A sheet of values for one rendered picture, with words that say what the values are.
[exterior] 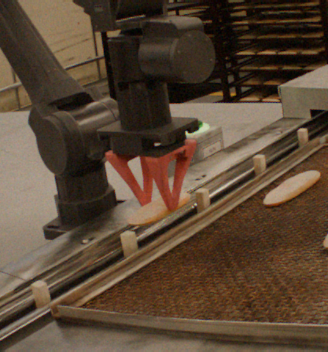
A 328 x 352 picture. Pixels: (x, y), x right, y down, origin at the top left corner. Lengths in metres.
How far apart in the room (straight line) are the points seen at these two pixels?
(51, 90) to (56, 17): 5.67
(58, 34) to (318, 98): 5.51
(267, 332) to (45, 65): 0.59
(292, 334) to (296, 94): 0.81
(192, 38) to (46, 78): 0.29
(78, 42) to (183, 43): 6.08
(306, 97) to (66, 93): 0.46
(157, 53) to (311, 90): 0.52
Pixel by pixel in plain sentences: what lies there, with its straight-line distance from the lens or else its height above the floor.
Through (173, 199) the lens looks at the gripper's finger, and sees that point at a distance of 0.79.
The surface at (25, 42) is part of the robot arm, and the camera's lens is 0.95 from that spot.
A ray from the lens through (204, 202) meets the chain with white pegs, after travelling 0.87.
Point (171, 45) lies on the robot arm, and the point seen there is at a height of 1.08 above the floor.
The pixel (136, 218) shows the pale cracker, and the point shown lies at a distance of 0.78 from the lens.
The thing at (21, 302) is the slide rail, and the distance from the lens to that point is 0.70.
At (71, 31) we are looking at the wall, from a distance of 6.70.
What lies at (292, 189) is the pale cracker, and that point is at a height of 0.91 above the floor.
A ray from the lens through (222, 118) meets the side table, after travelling 1.43.
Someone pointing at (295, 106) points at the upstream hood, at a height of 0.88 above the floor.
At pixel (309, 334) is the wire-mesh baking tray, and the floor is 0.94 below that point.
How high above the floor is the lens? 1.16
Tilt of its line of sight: 18 degrees down
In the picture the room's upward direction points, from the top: 9 degrees counter-clockwise
